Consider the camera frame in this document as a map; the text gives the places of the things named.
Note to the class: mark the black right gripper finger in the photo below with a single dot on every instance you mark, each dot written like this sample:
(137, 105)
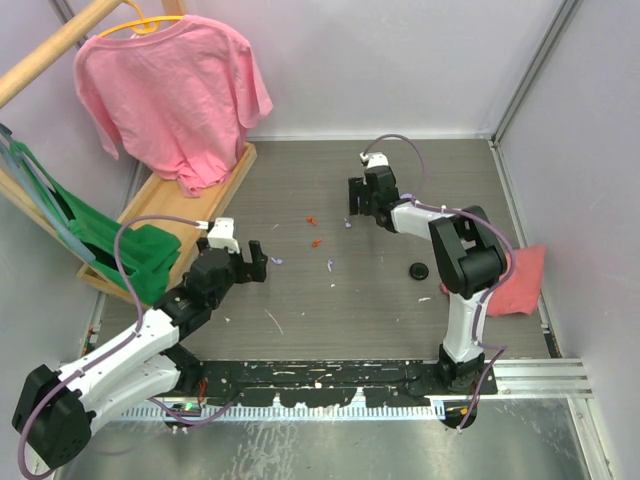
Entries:
(355, 196)
(373, 204)

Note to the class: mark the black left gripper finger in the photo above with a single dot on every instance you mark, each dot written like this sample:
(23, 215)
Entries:
(258, 258)
(253, 272)

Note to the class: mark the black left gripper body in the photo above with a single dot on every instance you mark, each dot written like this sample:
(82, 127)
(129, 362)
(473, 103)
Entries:
(235, 275)

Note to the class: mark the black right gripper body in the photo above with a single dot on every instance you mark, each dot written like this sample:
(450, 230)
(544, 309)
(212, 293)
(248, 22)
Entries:
(369, 199)

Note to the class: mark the black earbud charging case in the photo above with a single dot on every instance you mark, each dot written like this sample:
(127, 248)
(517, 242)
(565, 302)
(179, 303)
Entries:
(419, 271)

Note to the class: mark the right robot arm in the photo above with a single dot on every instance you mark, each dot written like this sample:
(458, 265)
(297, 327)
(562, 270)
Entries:
(469, 257)

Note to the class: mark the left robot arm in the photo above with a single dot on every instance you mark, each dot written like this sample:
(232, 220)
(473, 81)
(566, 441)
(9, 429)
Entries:
(59, 411)

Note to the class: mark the green t-shirt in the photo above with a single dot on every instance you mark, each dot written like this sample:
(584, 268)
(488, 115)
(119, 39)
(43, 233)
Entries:
(147, 253)

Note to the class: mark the wooden rack base tray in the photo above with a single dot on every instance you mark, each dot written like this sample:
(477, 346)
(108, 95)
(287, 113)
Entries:
(163, 197)

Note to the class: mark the salmon pink folded cloth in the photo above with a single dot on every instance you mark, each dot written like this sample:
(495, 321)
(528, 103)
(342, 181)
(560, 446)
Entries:
(520, 293)

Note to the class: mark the pink t-shirt on hanger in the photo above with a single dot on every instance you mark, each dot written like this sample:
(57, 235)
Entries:
(180, 100)

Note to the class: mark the grey-blue clothes hanger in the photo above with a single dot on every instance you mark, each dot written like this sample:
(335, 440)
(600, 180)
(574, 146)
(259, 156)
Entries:
(26, 172)

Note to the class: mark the yellow clothes hanger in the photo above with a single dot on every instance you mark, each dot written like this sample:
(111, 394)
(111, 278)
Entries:
(142, 24)

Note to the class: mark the wooden hanging rod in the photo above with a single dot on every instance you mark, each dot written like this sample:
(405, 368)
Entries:
(34, 64)

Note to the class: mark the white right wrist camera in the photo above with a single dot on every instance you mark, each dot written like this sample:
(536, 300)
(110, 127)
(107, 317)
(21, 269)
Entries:
(373, 160)

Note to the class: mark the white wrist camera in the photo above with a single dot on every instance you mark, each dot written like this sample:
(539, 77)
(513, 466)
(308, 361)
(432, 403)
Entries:
(373, 160)
(222, 235)

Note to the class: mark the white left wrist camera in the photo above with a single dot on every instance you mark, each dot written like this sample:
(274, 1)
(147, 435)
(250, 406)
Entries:
(222, 235)

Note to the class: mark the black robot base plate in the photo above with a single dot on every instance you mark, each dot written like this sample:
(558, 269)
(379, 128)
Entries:
(394, 383)

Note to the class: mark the grey slotted cable duct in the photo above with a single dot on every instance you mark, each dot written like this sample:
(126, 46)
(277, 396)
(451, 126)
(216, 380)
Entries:
(356, 411)

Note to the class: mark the aluminium corner frame post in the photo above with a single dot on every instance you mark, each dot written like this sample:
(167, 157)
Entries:
(551, 37)

